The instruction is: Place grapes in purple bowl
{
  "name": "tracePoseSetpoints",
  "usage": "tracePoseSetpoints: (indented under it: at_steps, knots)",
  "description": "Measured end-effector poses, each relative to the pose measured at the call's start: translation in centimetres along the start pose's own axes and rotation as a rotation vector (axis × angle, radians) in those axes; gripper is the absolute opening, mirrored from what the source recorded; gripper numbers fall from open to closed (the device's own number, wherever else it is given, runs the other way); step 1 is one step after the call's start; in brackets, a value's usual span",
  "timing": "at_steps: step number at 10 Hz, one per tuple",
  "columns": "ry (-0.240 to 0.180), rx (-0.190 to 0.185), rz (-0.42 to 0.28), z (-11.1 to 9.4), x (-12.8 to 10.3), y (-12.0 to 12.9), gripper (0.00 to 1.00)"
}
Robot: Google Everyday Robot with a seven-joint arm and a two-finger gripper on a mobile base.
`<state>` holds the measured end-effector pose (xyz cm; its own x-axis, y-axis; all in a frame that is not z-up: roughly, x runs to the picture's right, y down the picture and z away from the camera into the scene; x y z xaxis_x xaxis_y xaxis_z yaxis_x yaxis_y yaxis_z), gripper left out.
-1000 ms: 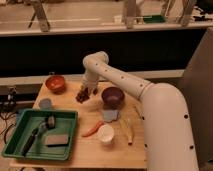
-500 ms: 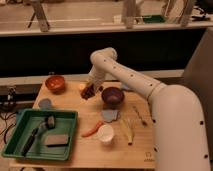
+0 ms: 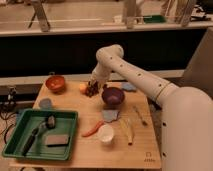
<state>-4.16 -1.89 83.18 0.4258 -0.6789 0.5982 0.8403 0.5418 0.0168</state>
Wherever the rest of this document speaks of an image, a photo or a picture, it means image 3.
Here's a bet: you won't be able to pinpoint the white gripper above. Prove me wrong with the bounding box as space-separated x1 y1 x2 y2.
90 68 110 88

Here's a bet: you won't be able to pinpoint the dark grape bunch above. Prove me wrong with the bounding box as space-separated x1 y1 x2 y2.
86 82 99 97

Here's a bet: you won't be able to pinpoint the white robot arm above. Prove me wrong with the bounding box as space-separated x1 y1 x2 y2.
91 44 213 171

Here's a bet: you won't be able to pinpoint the purple bowl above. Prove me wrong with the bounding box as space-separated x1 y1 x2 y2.
102 87 125 107

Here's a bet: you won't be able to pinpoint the orange bowl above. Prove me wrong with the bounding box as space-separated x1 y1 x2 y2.
45 75 65 93

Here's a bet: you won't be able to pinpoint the orange fruit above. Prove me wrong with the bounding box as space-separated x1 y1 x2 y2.
79 83 87 94

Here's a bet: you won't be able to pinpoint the grey-blue cloth piece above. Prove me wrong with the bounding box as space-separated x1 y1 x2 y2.
102 110 119 123

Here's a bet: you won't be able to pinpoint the orange carrot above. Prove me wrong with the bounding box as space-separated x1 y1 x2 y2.
81 121 104 137

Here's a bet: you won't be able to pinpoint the wooden board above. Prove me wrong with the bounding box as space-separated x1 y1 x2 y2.
10 81 161 169

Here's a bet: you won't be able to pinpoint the white cup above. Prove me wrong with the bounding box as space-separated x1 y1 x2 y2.
97 124 114 145

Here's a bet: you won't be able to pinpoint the grey-blue round lid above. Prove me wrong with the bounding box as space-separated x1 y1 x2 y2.
39 98 52 109

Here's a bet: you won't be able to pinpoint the metal spoon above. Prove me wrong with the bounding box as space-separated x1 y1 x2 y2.
133 106 148 126

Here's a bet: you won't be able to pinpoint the grey sponge block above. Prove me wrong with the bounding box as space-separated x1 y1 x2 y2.
45 134 69 147

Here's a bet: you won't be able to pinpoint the green plastic tray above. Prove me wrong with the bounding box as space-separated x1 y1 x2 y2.
2 109 78 161

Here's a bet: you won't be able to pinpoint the black handled brush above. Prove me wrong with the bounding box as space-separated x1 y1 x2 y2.
22 115 56 156

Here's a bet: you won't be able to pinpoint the black cables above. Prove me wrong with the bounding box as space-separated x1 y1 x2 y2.
0 85 18 145

